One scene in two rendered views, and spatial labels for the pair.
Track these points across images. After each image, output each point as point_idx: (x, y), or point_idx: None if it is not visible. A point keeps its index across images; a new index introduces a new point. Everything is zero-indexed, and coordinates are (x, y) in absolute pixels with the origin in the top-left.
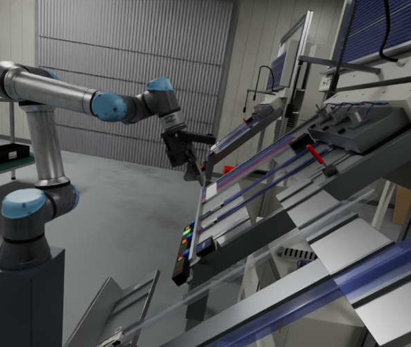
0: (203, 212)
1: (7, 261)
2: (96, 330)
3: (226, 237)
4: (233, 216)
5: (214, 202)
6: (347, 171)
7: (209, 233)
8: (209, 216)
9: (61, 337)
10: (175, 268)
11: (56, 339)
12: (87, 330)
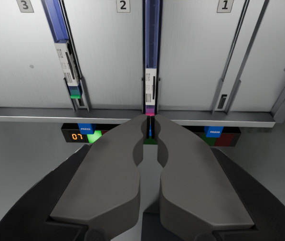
0: (43, 105)
1: None
2: None
3: (274, 45)
4: (186, 17)
5: (3, 74)
6: None
7: (190, 88)
8: (92, 88)
9: (143, 225)
10: (215, 144)
11: (151, 229)
12: None
